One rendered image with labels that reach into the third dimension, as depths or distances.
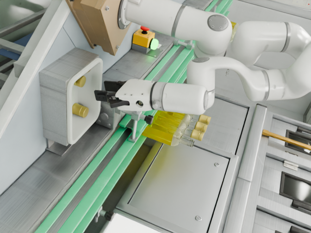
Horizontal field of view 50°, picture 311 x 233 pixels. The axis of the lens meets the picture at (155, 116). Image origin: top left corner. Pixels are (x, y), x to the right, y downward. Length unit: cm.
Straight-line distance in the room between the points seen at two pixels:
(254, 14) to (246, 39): 613
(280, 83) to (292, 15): 615
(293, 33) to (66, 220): 78
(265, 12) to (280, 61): 106
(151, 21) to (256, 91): 35
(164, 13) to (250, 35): 24
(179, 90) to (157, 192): 49
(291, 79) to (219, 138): 71
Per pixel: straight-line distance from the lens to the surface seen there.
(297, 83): 91
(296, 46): 104
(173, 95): 83
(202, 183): 129
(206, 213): 121
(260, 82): 92
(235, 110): 178
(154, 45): 141
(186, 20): 96
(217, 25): 95
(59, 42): 95
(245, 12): 712
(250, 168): 143
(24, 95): 89
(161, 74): 134
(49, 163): 103
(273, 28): 100
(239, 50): 101
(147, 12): 98
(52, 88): 90
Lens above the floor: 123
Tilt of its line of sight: 12 degrees down
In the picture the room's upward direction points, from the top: 110 degrees clockwise
